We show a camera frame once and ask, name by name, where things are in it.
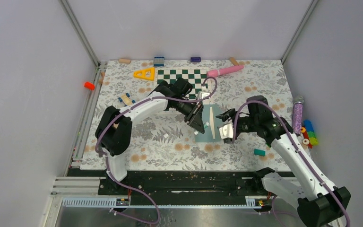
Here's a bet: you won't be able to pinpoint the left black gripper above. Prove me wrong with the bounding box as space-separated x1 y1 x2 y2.
175 96 205 134

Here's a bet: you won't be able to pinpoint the small green white peg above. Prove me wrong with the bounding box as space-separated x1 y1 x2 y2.
204 122 210 129

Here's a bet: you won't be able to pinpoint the grey-blue envelope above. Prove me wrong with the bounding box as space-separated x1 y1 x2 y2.
194 104 223 143

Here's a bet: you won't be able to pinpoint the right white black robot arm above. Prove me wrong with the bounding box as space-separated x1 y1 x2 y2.
216 96 351 227

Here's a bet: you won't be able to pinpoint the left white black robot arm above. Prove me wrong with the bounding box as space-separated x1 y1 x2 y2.
95 78 205 194

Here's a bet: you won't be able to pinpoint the floral patterned table mat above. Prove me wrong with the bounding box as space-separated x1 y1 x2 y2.
80 60 293 171

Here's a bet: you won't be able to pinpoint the pink toy microphone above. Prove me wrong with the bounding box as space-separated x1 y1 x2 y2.
207 65 244 78

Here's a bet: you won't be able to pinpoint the green white chessboard mat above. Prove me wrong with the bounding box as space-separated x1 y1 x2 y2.
155 68 212 100

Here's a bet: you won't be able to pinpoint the teal small block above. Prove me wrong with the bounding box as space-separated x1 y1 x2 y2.
254 149 266 157

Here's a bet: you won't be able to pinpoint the right wooden cylinder peg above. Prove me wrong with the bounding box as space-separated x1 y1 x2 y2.
229 57 239 66

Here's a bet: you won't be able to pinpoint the wooden cylinder peg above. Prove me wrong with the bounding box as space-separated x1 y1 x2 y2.
118 58 131 64
229 57 239 66

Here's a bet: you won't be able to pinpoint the purple lego brick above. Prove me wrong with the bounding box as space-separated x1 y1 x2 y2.
190 57 201 62

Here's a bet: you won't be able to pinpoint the purple glitter microphone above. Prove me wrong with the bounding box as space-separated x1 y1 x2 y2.
292 96 304 134

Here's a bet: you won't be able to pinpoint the yellow triangle toy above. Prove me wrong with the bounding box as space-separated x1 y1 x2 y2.
133 67 155 81

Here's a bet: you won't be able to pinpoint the blue grey lego brick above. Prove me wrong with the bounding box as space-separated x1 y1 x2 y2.
153 56 165 67

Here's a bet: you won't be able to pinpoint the wooden toy car blue wheels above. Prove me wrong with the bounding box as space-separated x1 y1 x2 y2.
118 93 136 106

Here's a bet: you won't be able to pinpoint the colourful block toy pile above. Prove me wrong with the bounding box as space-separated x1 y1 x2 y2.
301 120 319 148

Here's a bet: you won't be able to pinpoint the left wooden cylinder peg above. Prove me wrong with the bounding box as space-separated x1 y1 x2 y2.
118 58 131 64

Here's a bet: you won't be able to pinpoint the orange red small cylinder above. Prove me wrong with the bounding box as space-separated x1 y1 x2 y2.
84 82 95 90

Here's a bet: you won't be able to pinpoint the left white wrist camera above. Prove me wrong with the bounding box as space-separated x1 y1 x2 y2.
197 91 211 100

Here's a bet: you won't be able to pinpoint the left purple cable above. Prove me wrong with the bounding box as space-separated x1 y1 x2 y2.
94 76 218 226

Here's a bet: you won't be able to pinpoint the purple cable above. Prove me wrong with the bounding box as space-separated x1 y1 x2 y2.
94 76 218 226
231 100 352 227

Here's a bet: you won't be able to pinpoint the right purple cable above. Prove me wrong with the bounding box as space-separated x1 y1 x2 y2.
231 100 352 227

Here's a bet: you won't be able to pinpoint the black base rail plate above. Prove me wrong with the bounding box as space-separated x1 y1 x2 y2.
68 169 271 206

